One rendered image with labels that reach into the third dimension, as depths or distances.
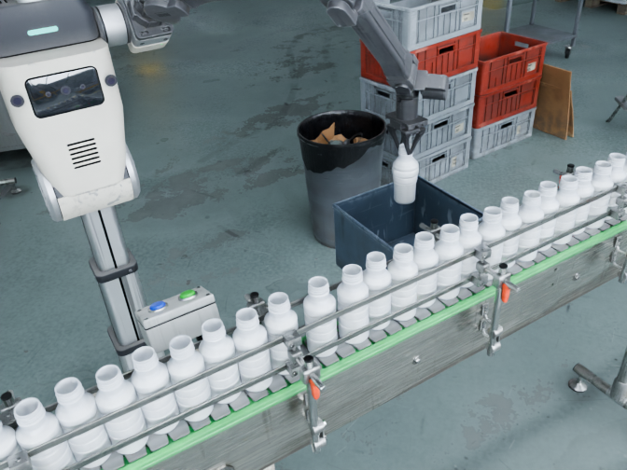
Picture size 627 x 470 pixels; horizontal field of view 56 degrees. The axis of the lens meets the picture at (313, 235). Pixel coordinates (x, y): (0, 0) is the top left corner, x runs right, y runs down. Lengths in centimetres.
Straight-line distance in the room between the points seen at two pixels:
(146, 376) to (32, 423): 17
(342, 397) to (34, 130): 84
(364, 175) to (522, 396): 125
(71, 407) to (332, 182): 215
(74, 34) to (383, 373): 97
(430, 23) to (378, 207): 173
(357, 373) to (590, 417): 144
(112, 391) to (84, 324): 204
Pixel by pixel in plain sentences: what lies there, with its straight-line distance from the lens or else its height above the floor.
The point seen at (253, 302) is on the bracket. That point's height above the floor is 109.
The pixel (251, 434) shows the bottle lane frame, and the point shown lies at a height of 94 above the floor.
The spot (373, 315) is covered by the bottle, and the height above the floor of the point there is 104.
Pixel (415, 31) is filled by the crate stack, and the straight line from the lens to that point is 330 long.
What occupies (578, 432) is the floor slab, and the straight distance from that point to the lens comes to 244.
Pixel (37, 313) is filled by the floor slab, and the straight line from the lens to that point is 320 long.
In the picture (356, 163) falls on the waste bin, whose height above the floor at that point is 53.
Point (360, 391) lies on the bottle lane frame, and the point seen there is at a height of 90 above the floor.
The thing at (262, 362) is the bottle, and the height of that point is 107.
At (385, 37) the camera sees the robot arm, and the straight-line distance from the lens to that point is 129.
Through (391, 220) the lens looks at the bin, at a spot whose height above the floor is 82.
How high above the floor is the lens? 182
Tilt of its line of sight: 33 degrees down
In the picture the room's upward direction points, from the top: 4 degrees counter-clockwise
